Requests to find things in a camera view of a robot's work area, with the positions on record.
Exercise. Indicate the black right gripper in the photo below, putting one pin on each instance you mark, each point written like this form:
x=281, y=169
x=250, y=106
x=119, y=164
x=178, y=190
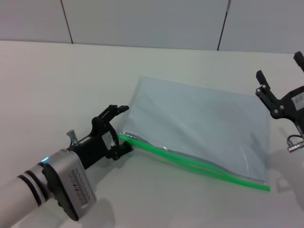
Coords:
x=293, y=104

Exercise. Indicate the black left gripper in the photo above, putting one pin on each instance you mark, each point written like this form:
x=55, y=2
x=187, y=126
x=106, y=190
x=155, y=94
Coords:
x=95, y=147

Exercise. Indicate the clear document bag green zipper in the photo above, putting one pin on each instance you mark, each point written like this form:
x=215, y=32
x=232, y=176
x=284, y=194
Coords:
x=194, y=123

